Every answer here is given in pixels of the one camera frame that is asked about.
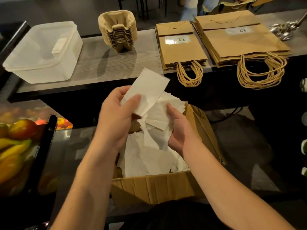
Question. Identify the person's black clothing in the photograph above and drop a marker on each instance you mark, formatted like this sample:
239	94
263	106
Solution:
175	216

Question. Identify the person's right forearm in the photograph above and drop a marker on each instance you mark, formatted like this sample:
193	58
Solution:
223	186

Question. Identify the pile of colourful fruit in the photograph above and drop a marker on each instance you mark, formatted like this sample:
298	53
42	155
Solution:
16	143

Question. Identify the bunch of white paper sleeves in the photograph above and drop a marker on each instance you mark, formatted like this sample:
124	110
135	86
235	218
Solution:
159	117

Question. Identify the person's right thumb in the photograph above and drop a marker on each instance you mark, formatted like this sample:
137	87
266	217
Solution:
173	113

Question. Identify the stack of large brown paper bags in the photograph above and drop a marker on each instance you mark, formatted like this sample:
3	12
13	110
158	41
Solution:
242	43

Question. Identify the crumpled brown paper bag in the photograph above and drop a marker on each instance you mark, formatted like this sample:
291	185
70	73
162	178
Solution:
227	4

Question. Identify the pile of white paper sleeves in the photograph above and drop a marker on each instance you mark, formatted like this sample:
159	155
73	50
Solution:
146	160

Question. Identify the white paper sleeve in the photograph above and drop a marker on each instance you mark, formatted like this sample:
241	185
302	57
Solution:
148	89

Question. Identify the stack of cardboard cup carriers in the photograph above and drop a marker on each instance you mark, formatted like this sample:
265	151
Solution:
118	29

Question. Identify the black chair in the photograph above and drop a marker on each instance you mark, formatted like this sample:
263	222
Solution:
144	4

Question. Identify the clear plastic container with lid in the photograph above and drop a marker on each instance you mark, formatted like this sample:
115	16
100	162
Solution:
43	52

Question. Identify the person's right hand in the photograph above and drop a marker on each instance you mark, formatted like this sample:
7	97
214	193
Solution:
183	134

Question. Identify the stack of small brown paper bags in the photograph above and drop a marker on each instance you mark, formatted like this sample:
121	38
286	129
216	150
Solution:
181	47

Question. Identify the person's left forearm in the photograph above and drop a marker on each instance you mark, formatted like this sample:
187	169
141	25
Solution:
88	184

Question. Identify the person's left thumb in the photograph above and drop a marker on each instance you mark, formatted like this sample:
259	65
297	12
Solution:
133	104

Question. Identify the black mesh fruit basket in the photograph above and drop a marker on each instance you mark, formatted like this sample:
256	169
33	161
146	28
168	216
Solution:
44	150

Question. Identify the person's left hand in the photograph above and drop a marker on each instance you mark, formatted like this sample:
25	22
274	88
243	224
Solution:
112	122

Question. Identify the silver metal tongs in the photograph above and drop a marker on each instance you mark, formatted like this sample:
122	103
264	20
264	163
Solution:
284	28

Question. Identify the brown cardboard box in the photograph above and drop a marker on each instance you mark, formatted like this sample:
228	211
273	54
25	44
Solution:
156	186

